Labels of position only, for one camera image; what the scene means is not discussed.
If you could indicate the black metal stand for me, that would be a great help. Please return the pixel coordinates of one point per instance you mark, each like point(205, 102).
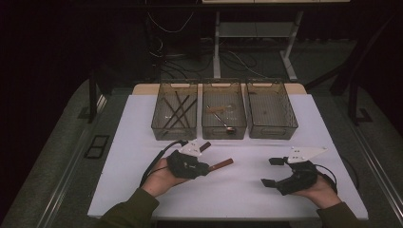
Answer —
point(352, 101)

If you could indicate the person's right hand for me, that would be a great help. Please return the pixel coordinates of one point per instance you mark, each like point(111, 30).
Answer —
point(323, 194)

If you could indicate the black chopstick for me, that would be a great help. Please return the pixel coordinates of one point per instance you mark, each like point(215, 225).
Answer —
point(179, 101)
point(171, 107)

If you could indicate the grey metal desk frame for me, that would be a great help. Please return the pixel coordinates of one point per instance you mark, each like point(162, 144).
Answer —
point(217, 47)

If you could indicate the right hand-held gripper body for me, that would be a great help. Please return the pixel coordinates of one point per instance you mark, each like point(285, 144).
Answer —
point(299, 180)

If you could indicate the person's left hand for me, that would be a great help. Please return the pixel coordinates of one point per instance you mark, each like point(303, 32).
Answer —
point(160, 180)

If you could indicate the smoky clear plastic bin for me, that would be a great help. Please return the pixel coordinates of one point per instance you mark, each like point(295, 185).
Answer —
point(269, 114)
point(223, 134)
point(176, 134)

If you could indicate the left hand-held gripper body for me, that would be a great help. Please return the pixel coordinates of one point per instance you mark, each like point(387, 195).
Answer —
point(187, 166)

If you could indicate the long steel spoon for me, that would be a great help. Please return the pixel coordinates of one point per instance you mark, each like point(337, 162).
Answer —
point(230, 129)

